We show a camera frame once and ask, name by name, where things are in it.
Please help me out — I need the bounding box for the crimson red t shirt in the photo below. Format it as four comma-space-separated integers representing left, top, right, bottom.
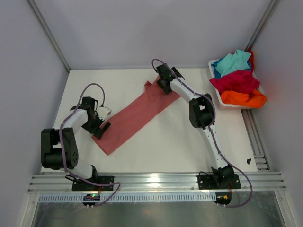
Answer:
209, 70, 260, 94

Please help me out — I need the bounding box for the orange t shirt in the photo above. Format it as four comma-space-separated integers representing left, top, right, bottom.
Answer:
220, 89, 267, 108

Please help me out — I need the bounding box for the teal t shirt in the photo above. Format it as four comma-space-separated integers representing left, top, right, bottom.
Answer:
211, 49, 252, 79

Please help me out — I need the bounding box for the aluminium front rail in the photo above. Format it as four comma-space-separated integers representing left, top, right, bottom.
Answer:
27, 172, 286, 193

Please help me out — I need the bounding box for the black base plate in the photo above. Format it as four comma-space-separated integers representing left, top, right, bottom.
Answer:
197, 171, 241, 190
71, 176, 114, 192

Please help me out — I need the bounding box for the salmon pink t shirt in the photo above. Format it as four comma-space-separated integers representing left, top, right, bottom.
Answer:
92, 81, 180, 155

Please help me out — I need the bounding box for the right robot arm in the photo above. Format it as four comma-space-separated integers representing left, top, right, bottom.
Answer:
154, 63, 235, 189

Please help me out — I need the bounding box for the slotted grey cable duct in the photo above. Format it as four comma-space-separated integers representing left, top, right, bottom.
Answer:
38, 192, 215, 203

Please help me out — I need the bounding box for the aluminium rail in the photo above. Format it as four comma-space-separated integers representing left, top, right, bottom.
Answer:
27, 172, 286, 193
241, 109, 271, 172

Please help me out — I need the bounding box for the right corner aluminium post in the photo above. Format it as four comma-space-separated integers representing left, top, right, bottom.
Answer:
245, 0, 281, 52

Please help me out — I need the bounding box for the right side aluminium rail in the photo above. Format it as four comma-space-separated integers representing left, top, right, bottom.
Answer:
241, 109, 271, 172

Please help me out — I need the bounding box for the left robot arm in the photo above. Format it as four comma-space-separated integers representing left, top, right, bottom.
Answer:
41, 96, 113, 191

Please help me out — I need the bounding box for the corner aluminium post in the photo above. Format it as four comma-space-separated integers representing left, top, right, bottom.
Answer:
26, 0, 71, 73
245, 0, 281, 52

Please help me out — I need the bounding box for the left corner aluminium post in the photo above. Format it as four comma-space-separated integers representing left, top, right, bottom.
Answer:
26, 0, 71, 73

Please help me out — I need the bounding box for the red t shirt in bin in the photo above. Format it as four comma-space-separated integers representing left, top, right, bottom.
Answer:
248, 51, 254, 72

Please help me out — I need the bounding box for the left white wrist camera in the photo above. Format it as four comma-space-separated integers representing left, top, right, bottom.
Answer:
97, 106, 112, 121

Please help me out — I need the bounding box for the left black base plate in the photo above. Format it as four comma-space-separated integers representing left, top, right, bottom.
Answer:
71, 176, 114, 192

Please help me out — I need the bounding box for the right black controller board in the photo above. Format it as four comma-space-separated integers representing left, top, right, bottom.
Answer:
215, 192, 232, 206

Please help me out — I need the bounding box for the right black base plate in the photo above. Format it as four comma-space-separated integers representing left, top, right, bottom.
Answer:
197, 171, 241, 190

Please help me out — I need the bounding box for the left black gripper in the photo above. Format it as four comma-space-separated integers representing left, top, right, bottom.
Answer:
81, 113, 110, 140

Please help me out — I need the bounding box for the black controller board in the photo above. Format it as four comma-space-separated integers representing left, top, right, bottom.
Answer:
215, 192, 232, 206
82, 193, 100, 207

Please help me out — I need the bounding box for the white plastic bin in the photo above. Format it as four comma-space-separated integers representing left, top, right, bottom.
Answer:
208, 59, 251, 110

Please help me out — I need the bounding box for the left black controller board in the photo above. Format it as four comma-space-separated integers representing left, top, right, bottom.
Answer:
82, 193, 100, 207

